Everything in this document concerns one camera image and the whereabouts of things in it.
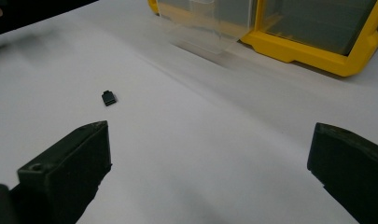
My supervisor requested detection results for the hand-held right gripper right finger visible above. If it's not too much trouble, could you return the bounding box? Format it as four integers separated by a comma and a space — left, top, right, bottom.
306, 121, 378, 224

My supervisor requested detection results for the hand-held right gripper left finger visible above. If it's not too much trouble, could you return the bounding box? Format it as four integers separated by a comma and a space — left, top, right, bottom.
9, 120, 113, 224

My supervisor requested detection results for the small black plastic part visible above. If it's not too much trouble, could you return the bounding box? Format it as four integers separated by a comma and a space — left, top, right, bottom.
101, 90, 118, 107

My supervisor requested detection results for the yellow drawer cabinet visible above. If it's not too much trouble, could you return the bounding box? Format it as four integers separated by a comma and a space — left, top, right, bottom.
147, 0, 378, 77

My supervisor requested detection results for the clear plastic drawer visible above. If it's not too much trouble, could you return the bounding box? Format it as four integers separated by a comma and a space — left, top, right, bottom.
155, 0, 259, 56

